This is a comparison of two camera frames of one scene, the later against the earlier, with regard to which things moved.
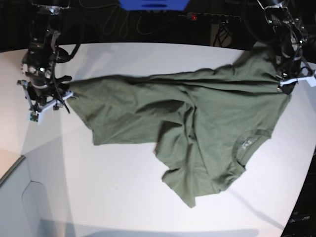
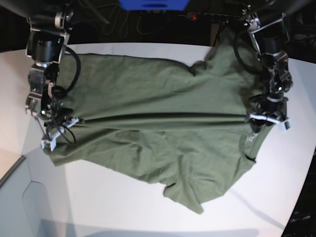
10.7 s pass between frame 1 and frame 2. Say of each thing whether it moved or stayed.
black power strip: stayed
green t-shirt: moved
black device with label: stayed
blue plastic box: stayed
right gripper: moved
